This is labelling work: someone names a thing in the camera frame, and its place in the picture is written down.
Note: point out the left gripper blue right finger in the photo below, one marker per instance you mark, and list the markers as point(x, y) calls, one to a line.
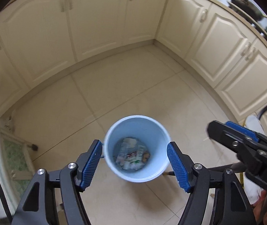
point(230, 206)

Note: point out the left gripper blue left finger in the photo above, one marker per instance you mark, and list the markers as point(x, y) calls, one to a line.
point(38, 204)

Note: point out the green white tissue packet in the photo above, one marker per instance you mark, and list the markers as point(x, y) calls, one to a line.
point(134, 162)

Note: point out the white tissue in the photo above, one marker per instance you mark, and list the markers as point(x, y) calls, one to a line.
point(130, 143)

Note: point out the round rice cracker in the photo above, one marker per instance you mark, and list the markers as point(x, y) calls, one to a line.
point(145, 157)

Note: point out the person right hand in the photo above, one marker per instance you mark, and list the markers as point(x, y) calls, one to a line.
point(258, 207)

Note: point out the green patterned glass cabinet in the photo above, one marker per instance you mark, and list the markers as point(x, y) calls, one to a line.
point(16, 168)

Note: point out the light blue plastic bucket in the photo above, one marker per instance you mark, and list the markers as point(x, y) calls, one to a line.
point(151, 136)

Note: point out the lower cream cabinets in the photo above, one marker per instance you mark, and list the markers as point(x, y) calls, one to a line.
point(43, 39)

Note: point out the black wok with lid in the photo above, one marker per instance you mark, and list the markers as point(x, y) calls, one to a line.
point(248, 7)

